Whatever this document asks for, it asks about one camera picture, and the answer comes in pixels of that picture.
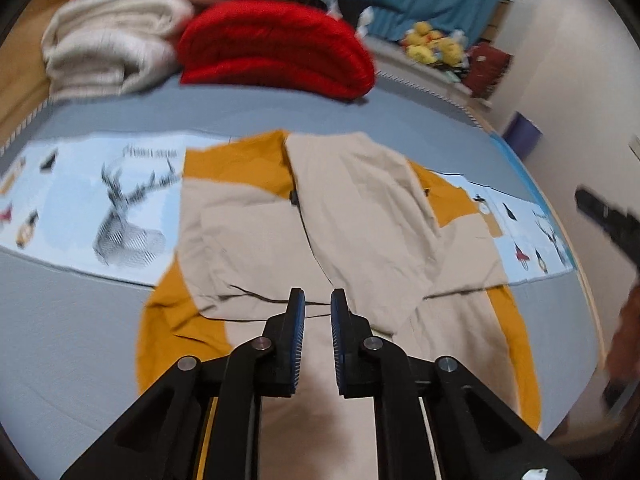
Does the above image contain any beige and yellow jacket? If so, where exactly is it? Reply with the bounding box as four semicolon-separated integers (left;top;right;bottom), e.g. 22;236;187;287
136;129;544;480

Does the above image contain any purple bag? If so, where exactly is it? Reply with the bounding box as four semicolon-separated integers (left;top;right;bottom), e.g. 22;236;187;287
502;112;543;157

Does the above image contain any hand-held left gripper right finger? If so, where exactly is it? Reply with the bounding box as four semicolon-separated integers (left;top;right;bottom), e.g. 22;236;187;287
330;288;583;480

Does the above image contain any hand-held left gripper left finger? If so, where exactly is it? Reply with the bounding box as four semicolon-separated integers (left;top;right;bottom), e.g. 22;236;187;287
59;287;307;480

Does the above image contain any wooden headboard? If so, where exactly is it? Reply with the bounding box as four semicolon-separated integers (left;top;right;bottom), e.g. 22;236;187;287
0;0;83;153

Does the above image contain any yellow plush toy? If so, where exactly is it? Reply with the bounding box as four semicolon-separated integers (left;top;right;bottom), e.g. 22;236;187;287
434;35;467;67
404;20;443;65

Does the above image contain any red folded quilt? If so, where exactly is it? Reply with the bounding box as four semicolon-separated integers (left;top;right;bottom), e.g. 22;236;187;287
176;0;378;102

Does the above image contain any cream folded fleece blanket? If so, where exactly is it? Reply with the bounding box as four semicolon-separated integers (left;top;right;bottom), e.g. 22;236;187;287
41;0;197;103

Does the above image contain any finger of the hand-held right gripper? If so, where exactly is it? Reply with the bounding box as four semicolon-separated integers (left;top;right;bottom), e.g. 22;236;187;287
574;186;640;267

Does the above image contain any white plush toy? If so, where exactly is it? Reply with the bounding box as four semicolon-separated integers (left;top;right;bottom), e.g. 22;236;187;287
356;6;377;40

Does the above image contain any person's right hand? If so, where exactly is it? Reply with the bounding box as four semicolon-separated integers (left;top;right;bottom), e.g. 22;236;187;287
604;277;640;388

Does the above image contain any light blue printed cloth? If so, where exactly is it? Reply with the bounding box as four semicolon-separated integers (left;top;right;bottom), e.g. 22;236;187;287
0;131;577;288

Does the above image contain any grey bed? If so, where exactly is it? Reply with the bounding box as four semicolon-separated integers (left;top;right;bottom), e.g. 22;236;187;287
0;67;601;441

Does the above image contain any grey window sill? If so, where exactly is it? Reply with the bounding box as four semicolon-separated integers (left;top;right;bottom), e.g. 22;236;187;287
370;37;493;111

